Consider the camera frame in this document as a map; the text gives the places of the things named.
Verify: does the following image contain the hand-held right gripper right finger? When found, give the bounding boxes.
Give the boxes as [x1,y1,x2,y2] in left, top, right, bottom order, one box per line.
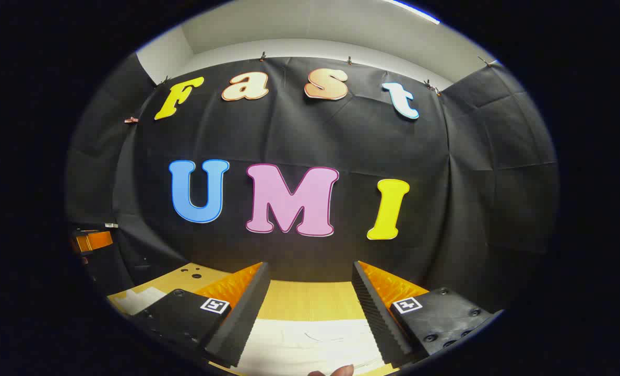
[352,260,504,366]

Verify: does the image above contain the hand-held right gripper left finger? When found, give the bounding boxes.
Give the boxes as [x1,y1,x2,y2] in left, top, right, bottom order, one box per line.
[130,261,272,369]

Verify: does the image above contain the white jeans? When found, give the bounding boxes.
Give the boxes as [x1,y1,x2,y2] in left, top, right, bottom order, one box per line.
[113,286,394,376]

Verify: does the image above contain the black backdrop cloth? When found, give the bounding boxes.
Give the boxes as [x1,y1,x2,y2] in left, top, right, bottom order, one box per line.
[65,52,560,314]

